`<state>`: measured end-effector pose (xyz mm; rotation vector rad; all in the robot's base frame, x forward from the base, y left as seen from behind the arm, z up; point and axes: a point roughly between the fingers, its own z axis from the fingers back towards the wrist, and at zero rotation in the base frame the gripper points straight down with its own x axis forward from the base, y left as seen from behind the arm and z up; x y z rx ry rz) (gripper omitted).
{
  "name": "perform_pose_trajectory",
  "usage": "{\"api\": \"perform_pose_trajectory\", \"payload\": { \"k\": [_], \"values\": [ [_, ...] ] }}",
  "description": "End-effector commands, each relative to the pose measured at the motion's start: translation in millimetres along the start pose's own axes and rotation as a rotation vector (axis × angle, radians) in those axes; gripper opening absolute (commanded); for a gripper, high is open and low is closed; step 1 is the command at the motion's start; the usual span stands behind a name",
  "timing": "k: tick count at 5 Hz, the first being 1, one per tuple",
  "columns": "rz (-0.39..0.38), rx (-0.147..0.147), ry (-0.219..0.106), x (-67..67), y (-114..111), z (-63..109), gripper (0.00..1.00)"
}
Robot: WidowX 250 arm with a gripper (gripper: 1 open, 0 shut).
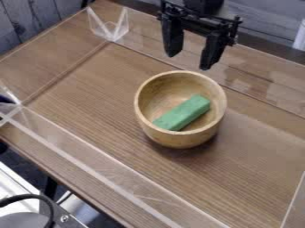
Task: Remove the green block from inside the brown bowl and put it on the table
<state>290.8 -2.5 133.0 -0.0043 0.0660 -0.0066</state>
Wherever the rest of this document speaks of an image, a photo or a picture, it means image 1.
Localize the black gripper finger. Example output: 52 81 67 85
199 31 230 70
160 14 183 57

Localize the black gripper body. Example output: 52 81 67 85
158 0 243 45

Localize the brown wooden bowl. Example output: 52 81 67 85
133 70 227 149

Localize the green rectangular block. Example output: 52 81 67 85
152 94 211 131

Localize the clear acrylic table barrier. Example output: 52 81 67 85
0 0 305 228

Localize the black table leg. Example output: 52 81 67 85
44 177 59 200

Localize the white post at right edge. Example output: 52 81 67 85
293 19 305 51

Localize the grey metal bracket with screw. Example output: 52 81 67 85
38 201 88 228

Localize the black cable loop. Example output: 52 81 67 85
0 193 56 228

